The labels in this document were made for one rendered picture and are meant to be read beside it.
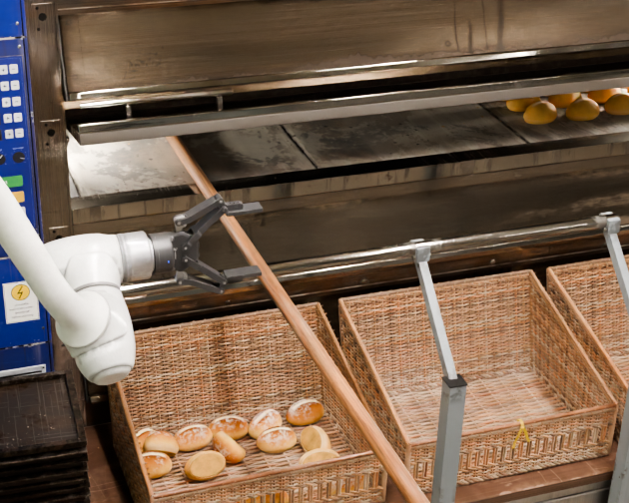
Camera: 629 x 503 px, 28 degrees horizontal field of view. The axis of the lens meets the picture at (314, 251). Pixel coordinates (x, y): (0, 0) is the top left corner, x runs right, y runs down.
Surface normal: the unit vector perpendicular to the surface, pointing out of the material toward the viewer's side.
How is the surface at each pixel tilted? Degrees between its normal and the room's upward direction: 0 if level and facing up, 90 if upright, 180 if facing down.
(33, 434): 0
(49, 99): 90
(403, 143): 0
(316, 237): 70
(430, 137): 0
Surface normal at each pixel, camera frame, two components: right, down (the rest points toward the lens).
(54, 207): 0.33, 0.45
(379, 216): 0.33, 0.12
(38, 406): 0.03, -0.88
